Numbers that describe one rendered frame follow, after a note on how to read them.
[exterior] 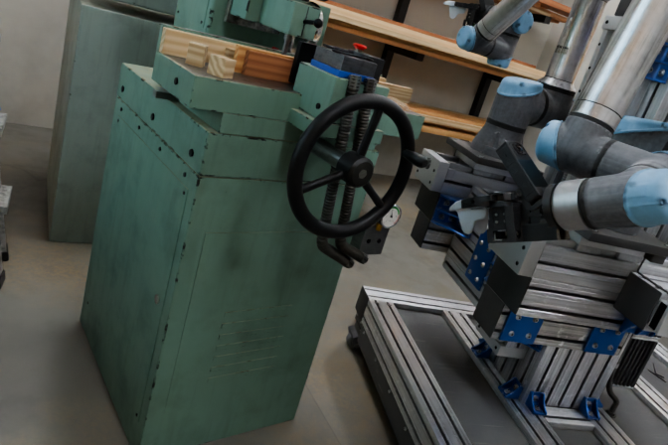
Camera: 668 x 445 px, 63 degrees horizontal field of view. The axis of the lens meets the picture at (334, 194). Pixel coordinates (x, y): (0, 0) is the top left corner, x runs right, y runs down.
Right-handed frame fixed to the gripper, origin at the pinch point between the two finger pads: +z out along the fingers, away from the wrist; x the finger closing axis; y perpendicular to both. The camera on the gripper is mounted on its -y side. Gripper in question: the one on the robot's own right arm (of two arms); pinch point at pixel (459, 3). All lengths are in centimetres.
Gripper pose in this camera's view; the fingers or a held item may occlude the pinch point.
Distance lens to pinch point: 221.3
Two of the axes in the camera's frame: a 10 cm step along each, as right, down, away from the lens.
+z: -4.3, -3.9, 8.2
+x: 8.9, -0.3, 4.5
